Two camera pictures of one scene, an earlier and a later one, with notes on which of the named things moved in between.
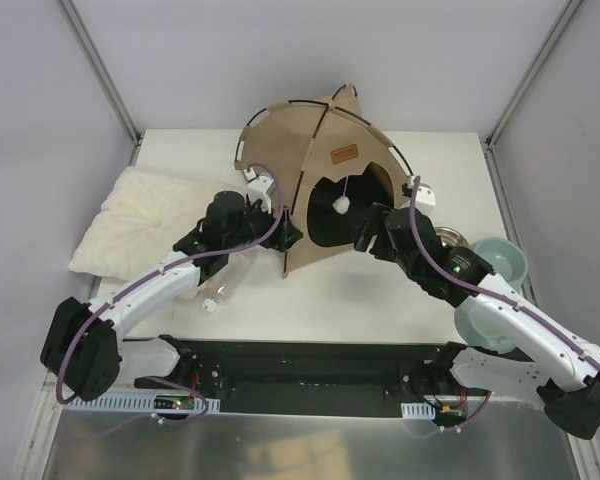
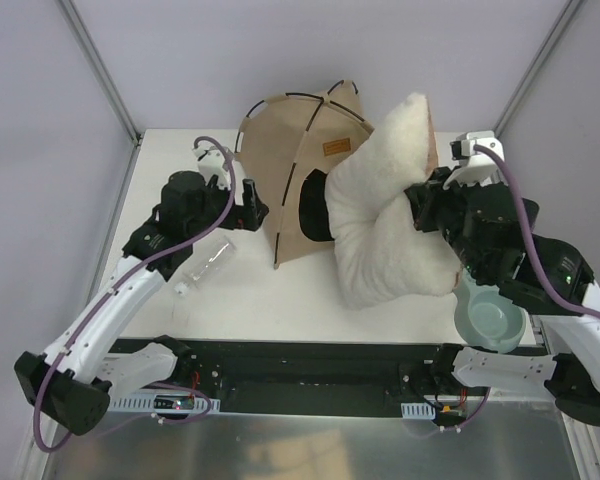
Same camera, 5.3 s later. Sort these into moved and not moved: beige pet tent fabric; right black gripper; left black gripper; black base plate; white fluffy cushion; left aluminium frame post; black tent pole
Moved: black tent pole; right black gripper; left black gripper; white fluffy cushion
Not moved: left aluminium frame post; beige pet tent fabric; black base plate
